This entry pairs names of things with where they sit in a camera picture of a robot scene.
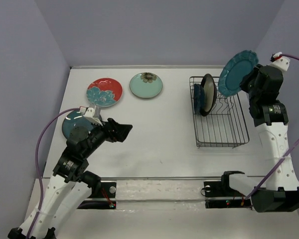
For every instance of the red plate with teal flower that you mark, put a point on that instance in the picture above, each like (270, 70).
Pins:
(104, 92)

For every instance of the dark blue shell-shaped plate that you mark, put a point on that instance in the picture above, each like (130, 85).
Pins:
(198, 97)

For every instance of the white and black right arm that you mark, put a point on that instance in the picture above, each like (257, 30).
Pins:
(278, 191)

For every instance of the black wire dish rack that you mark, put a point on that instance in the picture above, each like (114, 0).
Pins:
(225, 126)

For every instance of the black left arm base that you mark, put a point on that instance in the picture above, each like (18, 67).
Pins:
(101, 199)

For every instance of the dark teal round plate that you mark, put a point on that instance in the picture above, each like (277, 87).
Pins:
(69, 123)

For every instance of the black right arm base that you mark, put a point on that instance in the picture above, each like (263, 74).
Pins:
(219, 195)

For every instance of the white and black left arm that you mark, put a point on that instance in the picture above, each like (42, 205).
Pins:
(71, 183)

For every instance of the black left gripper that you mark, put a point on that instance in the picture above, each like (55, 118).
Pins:
(120, 132)

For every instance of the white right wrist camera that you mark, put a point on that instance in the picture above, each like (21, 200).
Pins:
(280, 62)

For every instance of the teal scalloped embossed plate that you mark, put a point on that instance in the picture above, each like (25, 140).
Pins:
(235, 70)

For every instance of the cream plate with purple rim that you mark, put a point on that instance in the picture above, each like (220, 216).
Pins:
(210, 94)

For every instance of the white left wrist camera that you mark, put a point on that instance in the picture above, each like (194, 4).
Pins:
(92, 114)

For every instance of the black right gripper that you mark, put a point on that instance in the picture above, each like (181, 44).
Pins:
(254, 72)

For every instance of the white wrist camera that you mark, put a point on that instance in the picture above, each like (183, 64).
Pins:
(92, 114)
(280, 62)

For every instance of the light green flower plate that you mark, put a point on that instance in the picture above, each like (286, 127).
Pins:
(146, 85)

